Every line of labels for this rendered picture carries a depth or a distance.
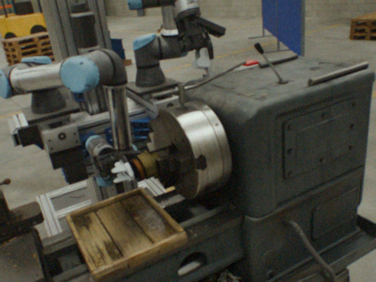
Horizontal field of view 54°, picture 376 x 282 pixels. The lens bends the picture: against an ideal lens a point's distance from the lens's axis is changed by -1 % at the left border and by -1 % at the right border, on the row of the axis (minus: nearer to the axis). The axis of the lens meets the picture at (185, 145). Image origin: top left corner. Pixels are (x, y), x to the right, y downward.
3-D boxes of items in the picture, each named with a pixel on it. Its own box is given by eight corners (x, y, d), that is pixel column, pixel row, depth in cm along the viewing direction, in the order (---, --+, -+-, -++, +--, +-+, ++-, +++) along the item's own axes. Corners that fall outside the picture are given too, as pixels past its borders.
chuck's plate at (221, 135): (186, 162, 150) (180, 89, 135) (232, 203, 126) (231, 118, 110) (178, 165, 149) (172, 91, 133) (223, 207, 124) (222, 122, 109)
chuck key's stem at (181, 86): (181, 118, 120) (179, 85, 114) (178, 116, 121) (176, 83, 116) (187, 117, 120) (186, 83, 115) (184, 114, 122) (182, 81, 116)
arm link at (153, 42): (135, 62, 185) (130, 34, 180) (161, 59, 187) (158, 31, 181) (135, 67, 174) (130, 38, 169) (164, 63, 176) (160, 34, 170)
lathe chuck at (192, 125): (178, 165, 149) (172, 91, 133) (223, 207, 124) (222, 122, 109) (158, 172, 145) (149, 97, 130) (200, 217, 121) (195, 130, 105)
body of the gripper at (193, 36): (181, 55, 124) (171, 19, 122) (202, 50, 127) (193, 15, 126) (191, 50, 117) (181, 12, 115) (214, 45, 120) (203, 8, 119)
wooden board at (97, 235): (143, 194, 146) (141, 186, 144) (188, 243, 116) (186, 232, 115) (67, 223, 134) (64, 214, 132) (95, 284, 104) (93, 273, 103)
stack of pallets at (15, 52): (50, 57, 1062) (43, 32, 1032) (65, 59, 1006) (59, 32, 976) (7, 68, 981) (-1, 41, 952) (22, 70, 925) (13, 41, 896)
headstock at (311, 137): (288, 131, 185) (288, 52, 169) (374, 164, 146) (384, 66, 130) (184, 169, 161) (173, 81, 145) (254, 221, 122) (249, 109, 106)
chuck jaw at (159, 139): (176, 146, 129) (163, 116, 132) (180, 141, 125) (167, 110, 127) (147, 156, 125) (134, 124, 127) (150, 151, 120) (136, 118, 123)
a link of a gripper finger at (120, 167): (117, 182, 113) (108, 171, 120) (135, 176, 115) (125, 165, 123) (116, 173, 112) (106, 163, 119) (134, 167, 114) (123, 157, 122)
